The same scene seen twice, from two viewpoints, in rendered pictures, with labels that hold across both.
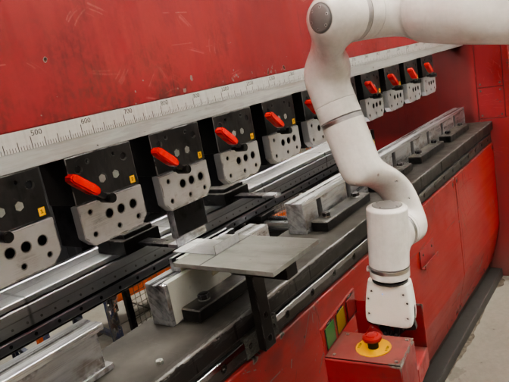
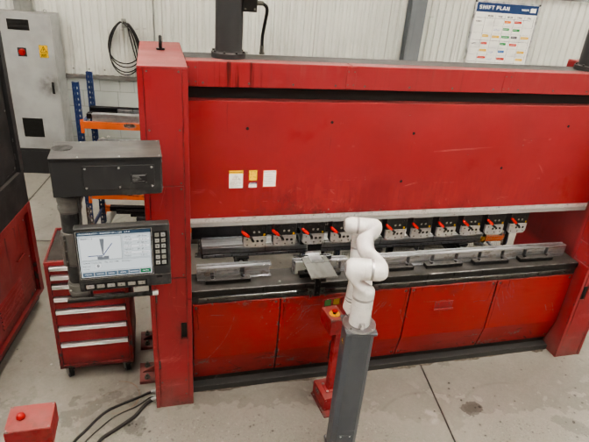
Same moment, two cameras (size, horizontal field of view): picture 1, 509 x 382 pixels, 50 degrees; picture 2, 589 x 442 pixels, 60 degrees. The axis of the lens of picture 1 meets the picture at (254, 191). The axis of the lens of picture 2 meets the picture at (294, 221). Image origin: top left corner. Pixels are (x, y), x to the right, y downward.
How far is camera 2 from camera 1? 2.54 m
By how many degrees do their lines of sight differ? 36
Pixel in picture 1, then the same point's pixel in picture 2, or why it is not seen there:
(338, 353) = (325, 309)
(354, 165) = not seen: hidden behind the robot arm
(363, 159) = not seen: hidden behind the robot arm
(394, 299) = (347, 305)
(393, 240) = (350, 289)
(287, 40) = (387, 200)
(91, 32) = (294, 195)
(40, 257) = (259, 244)
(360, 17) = (352, 230)
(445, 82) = (568, 224)
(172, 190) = (307, 238)
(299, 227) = not seen: hidden behind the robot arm
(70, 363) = (259, 269)
